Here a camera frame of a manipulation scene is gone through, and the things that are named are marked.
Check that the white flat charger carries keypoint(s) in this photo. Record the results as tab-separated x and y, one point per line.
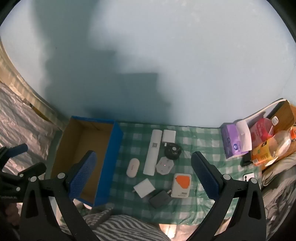
168	135

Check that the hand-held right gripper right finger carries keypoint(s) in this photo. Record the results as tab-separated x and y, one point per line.
205	178

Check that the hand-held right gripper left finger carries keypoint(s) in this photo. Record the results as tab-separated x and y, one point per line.
84	176

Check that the small black box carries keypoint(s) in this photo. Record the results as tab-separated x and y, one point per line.
246	160

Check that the white phone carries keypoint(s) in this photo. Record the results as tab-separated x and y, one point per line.
248	177

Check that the green checked cloth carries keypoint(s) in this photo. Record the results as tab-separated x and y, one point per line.
185	143

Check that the person's left hand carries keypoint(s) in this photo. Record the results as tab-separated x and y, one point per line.
11	212

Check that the dark grey charger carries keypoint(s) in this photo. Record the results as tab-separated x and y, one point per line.
158	199

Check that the white octagonal device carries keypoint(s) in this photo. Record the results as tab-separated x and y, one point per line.
164	165

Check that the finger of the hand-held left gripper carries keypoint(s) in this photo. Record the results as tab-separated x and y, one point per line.
19	148
32	169

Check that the grey quilt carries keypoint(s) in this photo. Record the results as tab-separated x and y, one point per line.
279	185

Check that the white and orange charger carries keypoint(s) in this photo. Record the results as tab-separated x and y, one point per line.
181	185

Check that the black round disc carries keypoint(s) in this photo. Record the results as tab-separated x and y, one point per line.
172	151

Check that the purple tissue pack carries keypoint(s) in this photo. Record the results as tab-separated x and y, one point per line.
229	141

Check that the white oval case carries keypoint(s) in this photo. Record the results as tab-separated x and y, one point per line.
132	168

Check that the brown board with white edge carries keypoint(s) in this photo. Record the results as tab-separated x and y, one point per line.
284	115

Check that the pink drink bottle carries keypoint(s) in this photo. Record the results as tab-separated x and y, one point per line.
261	129

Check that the white square charger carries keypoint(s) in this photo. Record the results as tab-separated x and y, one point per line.
144	187

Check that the long white device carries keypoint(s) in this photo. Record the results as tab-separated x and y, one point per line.
151	157

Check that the orange juice bottle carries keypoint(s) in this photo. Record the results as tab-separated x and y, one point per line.
263	153

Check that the blue cardboard box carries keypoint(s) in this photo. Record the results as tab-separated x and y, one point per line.
108	166

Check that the grey white striped cloth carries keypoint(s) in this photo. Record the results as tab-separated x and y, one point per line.
124	227

